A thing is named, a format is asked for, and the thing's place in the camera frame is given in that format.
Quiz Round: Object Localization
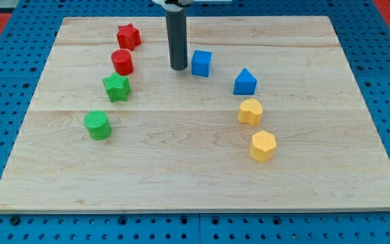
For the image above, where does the blue cube block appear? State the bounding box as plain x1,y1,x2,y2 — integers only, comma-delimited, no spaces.
191,49,212,77

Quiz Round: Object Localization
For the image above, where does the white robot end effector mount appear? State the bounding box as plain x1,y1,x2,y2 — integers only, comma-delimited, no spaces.
152,0,193,5

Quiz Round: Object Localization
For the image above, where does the green star block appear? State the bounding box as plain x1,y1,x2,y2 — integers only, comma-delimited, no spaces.
102,73,131,102

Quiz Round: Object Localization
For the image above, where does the green cylinder block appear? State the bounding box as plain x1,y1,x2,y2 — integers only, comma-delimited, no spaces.
83,110,112,140

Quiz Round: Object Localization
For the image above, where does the light wooden board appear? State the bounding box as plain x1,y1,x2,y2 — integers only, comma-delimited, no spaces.
0,16,390,214

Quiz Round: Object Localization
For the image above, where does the blue triangle block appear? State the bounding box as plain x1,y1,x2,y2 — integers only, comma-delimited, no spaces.
233,68,257,95

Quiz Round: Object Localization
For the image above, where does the yellow hexagon block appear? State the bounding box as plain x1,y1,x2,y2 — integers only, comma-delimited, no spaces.
249,130,277,163

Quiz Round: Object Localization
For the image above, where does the yellow heart block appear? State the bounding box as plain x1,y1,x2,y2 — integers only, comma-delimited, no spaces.
237,98,263,126

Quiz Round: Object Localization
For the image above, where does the red star block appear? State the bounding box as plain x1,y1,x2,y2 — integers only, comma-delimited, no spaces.
116,23,141,51

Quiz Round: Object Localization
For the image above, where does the red cylinder block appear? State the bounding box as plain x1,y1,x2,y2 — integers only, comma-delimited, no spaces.
111,49,134,76

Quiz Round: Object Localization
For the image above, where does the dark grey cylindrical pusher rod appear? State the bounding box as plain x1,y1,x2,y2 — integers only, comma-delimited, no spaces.
165,3,188,70

